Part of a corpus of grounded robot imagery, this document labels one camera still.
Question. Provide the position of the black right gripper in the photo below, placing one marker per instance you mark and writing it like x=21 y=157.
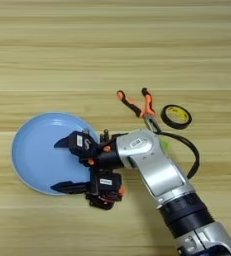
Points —
x=108 y=158

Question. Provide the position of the light blue round plate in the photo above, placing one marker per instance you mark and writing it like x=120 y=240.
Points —
x=37 y=156

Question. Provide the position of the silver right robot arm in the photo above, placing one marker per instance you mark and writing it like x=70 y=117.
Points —
x=163 y=173

